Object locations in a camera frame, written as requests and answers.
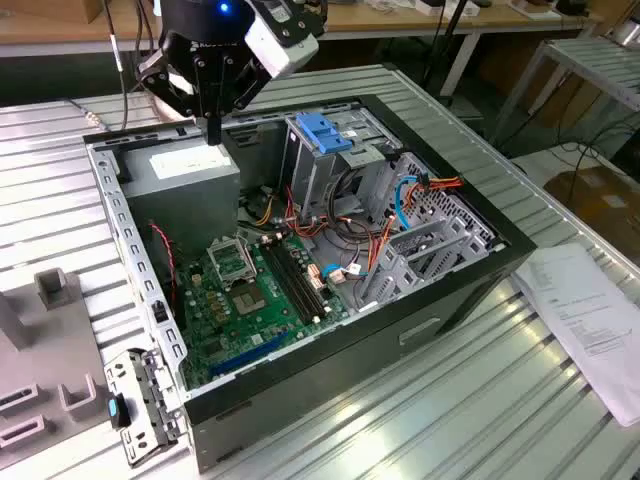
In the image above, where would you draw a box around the blue expansion slot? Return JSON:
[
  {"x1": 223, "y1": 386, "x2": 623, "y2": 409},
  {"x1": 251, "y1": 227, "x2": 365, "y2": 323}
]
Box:
[{"x1": 209, "y1": 332, "x2": 291, "y2": 379}]

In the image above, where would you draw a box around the grey cable with plug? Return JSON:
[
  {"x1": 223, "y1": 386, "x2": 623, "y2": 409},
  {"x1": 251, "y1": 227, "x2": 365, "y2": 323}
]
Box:
[{"x1": 67, "y1": 97, "x2": 109, "y2": 132}]

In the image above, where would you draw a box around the yellow black wire bundle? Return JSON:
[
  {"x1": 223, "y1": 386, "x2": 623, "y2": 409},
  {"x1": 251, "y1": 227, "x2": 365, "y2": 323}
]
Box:
[{"x1": 249, "y1": 189, "x2": 284, "y2": 227}]

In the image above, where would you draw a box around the red black twisted wire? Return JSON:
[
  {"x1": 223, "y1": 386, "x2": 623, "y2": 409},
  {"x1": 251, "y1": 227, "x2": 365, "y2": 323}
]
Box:
[{"x1": 148, "y1": 222, "x2": 177, "y2": 304}]

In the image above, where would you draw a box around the black RAM slot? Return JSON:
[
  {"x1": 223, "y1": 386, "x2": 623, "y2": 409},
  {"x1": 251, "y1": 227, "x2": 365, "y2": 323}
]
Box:
[
  {"x1": 262, "y1": 237, "x2": 314, "y2": 324},
  {"x1": 274, "y1": 234, "x2": 329, "y2": 319}
]

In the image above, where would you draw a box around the red orange wire bundle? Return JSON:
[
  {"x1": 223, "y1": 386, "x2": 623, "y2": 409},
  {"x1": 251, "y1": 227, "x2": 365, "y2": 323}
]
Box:
[{"x1": 285, "y1": 184, "x2": 334, "y2": 242}]

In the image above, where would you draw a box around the red yellow power wire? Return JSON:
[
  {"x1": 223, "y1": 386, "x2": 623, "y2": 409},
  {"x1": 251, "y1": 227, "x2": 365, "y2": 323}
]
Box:
[{"x1": 367, "y1": 172, "x2": 464, "y2": 281}]

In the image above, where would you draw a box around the blue plastic cage latch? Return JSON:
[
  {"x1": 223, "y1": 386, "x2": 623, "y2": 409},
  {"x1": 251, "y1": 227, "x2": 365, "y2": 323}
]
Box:
[{"x1": 295, "y1": 113, "x2": 354, "y2": 155}]

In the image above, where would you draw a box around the white printed paper sheet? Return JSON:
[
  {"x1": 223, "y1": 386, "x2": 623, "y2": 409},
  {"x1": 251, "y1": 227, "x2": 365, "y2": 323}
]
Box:
[{"x1": 512, "y1": 243, "x2": 640, "y2": 429}]

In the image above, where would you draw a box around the green motherboard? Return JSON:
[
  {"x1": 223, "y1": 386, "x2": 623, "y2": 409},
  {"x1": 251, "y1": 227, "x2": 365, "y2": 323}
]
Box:
[{"x1": 174, "y1": 232, "x2": 351, "y2": 389}]

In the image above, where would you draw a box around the wooden desk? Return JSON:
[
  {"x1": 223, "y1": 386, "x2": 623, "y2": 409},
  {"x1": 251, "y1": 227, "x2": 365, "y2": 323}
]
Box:
[{"x1": 0, "y1": 0, "x2": 609, "y2": 59}]

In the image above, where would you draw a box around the black cable bundle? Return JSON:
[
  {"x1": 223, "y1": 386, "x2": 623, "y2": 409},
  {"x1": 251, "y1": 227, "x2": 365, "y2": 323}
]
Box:
[{"x1": 327, "y1": 162, "x2": 376, "y2": 246}]

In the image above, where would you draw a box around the brown cardboard floor box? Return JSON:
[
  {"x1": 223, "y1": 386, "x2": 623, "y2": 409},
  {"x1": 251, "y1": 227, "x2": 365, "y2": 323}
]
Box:
[{"x1": 542, "y1": 167, "x2": 640, "y2": 251}]

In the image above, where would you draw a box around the grey power supply unit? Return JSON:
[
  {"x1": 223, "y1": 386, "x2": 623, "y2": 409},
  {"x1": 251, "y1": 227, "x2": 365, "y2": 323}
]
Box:
[{"x1": 119, "y1": 144, "x2": 242, "y2": 274}]

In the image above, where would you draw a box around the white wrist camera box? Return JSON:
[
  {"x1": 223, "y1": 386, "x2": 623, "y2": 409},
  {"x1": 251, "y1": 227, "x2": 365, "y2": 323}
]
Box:
[{"x1": 243, "y1": 0, "x2": 321, "y2": 79}]

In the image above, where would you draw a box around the grey metal disk bay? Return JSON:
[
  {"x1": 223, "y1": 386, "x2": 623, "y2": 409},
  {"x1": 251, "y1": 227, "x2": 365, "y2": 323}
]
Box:
[{"x1": 355, "y1": 152, "x2": 506, "y2": 312}]

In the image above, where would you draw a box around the black open PC case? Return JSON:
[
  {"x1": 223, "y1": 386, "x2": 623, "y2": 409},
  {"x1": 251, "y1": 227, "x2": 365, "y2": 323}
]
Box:
[{"x1": 82, "y1": 92, "x2": 539, "y2": 474}]

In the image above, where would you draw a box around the grey metal drive cage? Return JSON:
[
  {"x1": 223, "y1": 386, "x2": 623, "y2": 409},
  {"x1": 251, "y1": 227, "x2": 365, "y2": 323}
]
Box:
[{"x1": 279, "y1": 112, "x2": 401, "y2": 226}]

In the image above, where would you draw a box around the grey parts rack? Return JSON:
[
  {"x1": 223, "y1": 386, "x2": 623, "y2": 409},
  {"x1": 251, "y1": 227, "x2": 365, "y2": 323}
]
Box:
[{"x1": 0, "y1": 267, "x2": 119, "y2": 451}]

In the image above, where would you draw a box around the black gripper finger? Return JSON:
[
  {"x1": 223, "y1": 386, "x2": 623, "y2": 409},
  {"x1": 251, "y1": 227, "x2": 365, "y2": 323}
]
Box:
[
  {"x1": 214, "y1": 55, "x2": 274, "y2": 146},
  {"x1": 135, "y1": 47, "x2": 216, "y2": 146}
]

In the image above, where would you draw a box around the metal slat side table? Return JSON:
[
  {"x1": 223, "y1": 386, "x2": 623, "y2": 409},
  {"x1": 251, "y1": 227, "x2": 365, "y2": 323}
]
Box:
[{"x1": 492, "y1": 37, "x2": 640, "y2": 146}]

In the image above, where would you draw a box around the grey metal slot bracket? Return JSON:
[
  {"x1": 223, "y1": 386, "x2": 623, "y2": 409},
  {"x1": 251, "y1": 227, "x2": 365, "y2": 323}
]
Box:
[{"x1": 103, "y1": 347, "x2": 189, "y2": 469}]

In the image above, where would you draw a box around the metal socket cover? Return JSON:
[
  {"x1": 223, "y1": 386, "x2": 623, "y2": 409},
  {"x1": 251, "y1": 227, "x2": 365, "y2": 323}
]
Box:
[{"x1": 207, "y1": 238, "x2": 259, "y2": 286}]

